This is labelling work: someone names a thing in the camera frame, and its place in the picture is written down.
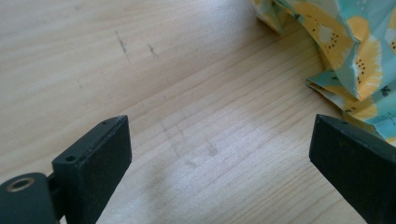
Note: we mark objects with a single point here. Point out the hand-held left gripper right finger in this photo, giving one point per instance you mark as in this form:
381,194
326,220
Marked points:
358,165

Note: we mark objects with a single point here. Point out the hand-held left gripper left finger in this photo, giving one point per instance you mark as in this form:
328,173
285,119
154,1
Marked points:
96,174

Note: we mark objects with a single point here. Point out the teal yellow floral cloth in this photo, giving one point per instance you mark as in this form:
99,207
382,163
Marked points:
358,49

